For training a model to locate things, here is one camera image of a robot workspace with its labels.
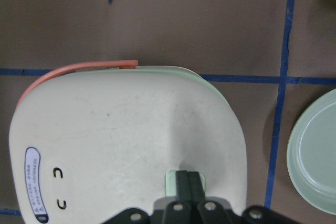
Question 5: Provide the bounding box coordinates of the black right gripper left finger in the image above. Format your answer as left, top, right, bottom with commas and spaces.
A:
162, 170, 192, 223

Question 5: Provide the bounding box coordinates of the right green plate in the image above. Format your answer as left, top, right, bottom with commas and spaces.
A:
287, 90, 335, 215

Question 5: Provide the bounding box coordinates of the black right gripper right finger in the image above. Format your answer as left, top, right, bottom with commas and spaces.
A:
187, 172, 237, 223

